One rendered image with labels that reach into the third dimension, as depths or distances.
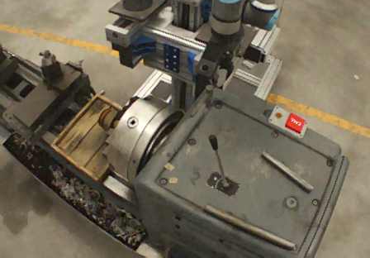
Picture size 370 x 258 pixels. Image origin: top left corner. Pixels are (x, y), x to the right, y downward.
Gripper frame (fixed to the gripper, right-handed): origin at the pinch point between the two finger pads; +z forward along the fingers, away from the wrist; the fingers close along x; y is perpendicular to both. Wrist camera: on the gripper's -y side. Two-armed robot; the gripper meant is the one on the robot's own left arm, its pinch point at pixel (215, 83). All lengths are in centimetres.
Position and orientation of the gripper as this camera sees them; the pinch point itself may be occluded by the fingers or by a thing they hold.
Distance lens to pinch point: 99.2
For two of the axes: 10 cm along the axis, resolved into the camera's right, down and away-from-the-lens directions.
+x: -8.6, -4.2, 2.8
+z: -0.3, 5.9, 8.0
